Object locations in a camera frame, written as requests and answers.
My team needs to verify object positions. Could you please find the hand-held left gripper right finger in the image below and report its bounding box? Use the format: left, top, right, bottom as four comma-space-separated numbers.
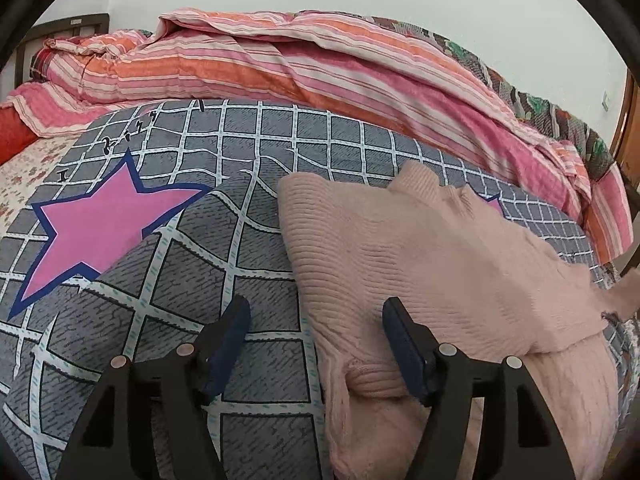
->
382, 297, 584, 480

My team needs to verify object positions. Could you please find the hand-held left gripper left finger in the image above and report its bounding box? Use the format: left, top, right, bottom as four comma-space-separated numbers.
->
55, 294, 252, 480

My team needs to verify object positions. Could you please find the pink knitted sweater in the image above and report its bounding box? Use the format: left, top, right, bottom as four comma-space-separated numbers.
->
276, 161, 640, 480

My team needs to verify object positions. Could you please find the grey checked star blanket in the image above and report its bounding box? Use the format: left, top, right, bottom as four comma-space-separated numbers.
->
0, 99, 633, 480

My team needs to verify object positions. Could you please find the floral bed sheet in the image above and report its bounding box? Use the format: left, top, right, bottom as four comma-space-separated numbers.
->
0, 136, 83, 223

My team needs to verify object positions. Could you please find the dark floral patchwork quilt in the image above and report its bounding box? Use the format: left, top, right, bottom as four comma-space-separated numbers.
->
295, 10, 623, 183

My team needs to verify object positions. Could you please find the pink orange striped quilt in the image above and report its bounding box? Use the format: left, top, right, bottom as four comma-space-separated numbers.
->
0, 7, 633, 266

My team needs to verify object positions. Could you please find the red pillow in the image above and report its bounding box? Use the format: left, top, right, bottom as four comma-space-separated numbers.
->
0, 106, 40, 167

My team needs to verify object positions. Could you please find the wooden door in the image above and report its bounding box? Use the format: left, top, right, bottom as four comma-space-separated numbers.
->
611, 66, 640, 173

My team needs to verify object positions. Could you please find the dark wooden headboard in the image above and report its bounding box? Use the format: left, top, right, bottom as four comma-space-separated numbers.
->
12, 13, 110, 88

